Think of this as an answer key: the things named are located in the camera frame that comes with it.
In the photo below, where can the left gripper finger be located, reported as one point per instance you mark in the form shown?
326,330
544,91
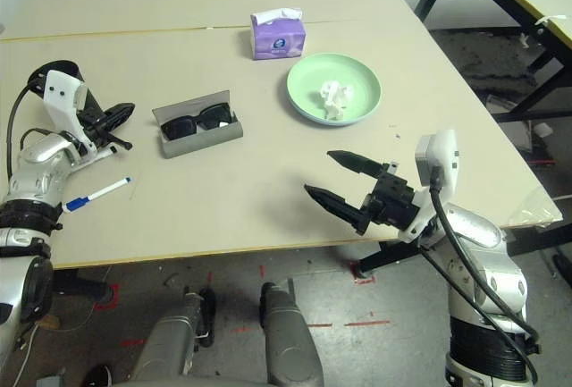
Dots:
118,111
118,122

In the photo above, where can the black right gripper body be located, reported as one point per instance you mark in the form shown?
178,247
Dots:
393,201

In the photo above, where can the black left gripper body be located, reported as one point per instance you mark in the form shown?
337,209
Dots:
94,130

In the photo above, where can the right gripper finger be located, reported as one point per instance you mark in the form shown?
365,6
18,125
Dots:
357,164
335,206

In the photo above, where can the black sunglasses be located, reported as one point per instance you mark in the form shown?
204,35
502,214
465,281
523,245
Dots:
179,128

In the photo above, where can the white marker blue cap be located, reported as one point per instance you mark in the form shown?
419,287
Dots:
103,190

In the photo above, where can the white tissue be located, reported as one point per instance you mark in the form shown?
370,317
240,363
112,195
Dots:
333,98

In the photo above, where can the grey glasses case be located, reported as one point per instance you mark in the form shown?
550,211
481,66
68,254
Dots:
201,145

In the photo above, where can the light green plate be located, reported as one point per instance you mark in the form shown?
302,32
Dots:
313,74

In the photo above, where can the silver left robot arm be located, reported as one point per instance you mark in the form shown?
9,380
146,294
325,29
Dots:
40,159

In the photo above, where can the white marker black cap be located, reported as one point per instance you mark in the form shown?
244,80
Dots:
105,153

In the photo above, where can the black plastic cup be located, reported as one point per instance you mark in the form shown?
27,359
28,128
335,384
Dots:
91,96

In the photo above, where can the light blue plate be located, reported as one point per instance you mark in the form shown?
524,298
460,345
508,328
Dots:
330,124

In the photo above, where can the clear plastic film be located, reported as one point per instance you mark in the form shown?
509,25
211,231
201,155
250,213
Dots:
536,208

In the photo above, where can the grey robot right leg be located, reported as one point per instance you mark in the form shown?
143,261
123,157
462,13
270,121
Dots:
290,342

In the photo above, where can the grey robot leg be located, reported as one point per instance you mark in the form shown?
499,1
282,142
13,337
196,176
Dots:
290,342
165,342

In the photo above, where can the purple tissue pack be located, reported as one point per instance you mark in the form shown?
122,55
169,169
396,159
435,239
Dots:
277,43

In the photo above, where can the dark floor mat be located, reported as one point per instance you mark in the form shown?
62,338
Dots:
482,58

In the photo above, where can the brown wooden block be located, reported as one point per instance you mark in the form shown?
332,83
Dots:
48,322

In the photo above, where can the white paper scrap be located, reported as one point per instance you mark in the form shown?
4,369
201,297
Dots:
524,40

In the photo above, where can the grey robot left leg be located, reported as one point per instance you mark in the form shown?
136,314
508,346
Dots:
165,342

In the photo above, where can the black white sneaker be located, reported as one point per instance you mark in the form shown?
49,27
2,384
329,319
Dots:
98,377

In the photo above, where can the small grey floor box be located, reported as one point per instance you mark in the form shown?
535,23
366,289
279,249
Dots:
51,381

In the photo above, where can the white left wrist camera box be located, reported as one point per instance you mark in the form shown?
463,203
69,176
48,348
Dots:
60,96

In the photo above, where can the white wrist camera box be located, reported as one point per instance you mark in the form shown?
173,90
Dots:
442,154
60,96

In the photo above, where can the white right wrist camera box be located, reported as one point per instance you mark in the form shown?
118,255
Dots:
442,154

